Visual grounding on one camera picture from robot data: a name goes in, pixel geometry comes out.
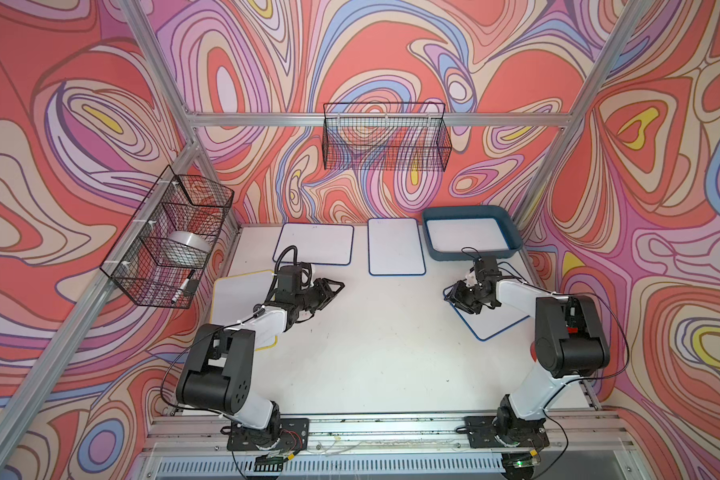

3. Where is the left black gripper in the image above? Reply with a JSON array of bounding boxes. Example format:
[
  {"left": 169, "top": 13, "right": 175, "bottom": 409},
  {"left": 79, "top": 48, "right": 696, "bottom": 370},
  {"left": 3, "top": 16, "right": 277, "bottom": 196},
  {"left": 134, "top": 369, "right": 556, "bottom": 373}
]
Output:
[{"left": 292, "top": 278, "right": 343, "bottom": 315}]

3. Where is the blue-framed whiteboard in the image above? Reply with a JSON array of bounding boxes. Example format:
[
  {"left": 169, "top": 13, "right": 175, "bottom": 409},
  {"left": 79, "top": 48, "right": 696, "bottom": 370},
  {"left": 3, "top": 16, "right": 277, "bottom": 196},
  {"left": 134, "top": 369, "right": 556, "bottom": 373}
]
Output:
[
  {"left": 426, "top": 218, "right": 509, "bottom": 253},
  {"left": 367, "top": 218, "right": 426, "bottom": 276},
  {"left": 443, "top": 262, "right": 541, "bottom": 342},
  {"left": 272, "top": 223, "right": 354, "bottom": 266}
]

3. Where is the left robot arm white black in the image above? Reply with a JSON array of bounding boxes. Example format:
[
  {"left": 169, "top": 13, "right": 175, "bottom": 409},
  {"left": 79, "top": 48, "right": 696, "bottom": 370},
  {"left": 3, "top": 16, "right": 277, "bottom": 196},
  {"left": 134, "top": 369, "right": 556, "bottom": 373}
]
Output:
[{"left": 175, "top": 278, "right": 345, "bottom": 450}]

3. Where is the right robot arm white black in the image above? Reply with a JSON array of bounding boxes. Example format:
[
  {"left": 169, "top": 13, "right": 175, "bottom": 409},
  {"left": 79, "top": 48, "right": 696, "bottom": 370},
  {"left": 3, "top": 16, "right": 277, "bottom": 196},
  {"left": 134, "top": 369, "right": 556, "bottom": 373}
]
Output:
[{"left": 443, "top": 278, "right": 610, "bottom": 447}]

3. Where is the yellow-framed whiteboard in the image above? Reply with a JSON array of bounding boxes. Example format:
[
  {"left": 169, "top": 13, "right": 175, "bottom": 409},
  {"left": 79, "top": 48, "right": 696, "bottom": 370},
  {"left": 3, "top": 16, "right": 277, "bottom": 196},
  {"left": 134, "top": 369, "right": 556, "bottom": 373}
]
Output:
[{"left": 209, "top": 270, "right": 273, "bottom": 326}]

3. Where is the teal plastic storage box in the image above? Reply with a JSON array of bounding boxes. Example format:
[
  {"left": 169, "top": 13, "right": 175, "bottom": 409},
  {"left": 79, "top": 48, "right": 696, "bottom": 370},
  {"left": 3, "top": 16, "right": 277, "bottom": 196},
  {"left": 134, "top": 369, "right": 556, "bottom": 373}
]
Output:
[{"left": 422, "top": 205, "right": 524, "bottom": 261}]

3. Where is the silver tape roll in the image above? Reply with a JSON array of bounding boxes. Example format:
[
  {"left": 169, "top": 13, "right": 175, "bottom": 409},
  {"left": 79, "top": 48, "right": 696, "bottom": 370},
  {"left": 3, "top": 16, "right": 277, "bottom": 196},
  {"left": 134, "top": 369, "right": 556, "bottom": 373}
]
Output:
[{"left": 159, "top": 231, "right": 211, "bottom": 269}]

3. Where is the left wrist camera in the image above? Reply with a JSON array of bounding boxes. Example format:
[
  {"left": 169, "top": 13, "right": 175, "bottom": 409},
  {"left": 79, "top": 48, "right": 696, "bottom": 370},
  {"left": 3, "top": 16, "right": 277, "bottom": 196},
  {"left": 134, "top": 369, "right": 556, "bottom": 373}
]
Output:
[{"left": 276, "top": 262, "right": 313, "bottom": 294}]

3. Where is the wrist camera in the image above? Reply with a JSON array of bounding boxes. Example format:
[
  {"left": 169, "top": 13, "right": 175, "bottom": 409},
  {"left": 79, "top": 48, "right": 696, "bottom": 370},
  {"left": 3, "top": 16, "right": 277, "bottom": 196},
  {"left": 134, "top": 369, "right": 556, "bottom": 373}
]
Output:
[
  {"left": 276, "top": 262, "right": 313, "bottom": 294},
  {"left": 465, "top": 257, "right": 502, "bottom": 285}
]

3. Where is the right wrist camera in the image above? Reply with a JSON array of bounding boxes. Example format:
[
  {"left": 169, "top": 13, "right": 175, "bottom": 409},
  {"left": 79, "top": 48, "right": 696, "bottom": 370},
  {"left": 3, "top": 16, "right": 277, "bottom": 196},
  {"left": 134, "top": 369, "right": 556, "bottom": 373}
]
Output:
[{"left": 465, "top": 257, "right": 502, "bottom": 285}]

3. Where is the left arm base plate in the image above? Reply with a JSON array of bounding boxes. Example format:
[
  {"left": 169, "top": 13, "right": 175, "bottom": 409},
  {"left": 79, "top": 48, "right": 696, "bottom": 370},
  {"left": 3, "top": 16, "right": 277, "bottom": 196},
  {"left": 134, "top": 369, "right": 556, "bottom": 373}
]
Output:
[{"left": 220, "top": 417, "right": 310, "bottom": 453}]

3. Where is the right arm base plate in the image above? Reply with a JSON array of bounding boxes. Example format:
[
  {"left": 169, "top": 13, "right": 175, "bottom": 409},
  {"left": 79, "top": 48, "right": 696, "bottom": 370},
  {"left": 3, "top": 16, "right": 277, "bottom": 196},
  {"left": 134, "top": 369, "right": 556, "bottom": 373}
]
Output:
[{"left": 455, "top": 415, "right": 550, "bottom": 450}]

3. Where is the marker in wire basket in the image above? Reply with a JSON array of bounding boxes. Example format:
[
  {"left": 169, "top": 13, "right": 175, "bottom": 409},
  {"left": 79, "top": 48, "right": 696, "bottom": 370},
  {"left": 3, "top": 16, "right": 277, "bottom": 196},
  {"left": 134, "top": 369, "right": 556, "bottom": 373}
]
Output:
[{"left": 171, "top": 269, "right": 196, "bottom": 305}]

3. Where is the left black wire basket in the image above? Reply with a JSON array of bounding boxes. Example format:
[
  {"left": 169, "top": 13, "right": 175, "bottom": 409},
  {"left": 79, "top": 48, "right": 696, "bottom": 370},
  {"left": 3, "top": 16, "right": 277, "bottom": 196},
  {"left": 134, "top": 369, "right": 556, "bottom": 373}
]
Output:
[{"left": 100, "top": 166, "right": 234, "bottom": 309}]

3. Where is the black wire basket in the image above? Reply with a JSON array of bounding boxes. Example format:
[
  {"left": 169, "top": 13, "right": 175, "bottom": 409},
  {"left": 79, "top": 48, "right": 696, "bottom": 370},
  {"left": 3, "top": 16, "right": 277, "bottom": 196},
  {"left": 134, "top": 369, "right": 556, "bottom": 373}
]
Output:
[
  {"left": 322, "top": 100, "right": 452, "bottom": 173},
  {"left": 100, "top": 166, "right": 234, "bottom": 309}
]

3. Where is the back black wire basket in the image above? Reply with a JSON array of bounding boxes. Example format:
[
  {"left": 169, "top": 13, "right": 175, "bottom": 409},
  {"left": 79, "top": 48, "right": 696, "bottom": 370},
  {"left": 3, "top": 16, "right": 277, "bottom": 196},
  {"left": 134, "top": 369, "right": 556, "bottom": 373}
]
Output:
[{"left": 322, "top": 100, "right": 452, "bottom": 173}]

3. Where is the aluminium front rail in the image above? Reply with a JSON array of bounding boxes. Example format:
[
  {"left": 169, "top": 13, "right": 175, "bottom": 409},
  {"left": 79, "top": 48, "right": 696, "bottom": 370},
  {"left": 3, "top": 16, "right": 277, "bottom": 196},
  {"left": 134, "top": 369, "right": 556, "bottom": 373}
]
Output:
[{"left": 142, "top": 410, "right": 638, "bottom": 457}]

